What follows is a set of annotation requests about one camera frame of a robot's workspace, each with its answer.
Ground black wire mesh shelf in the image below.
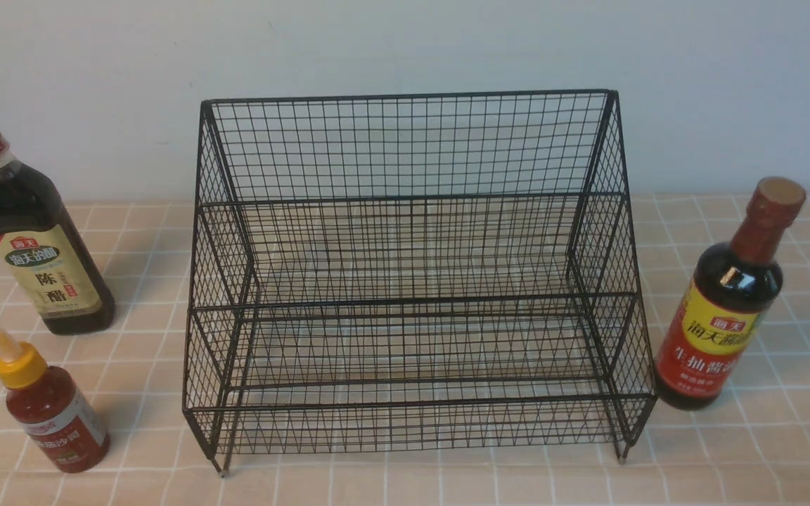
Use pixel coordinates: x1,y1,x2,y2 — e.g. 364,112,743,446
182,89,657,474

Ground dark vinegar bottle gold cap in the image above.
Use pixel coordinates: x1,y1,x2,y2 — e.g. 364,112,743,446
0,132,116,335

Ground soy sauce bottle red label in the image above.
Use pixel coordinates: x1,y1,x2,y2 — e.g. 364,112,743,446
655,176,806,411

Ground chili sauce bottle yellow cap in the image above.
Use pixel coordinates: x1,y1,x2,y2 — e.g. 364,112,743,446
0,330,110,474

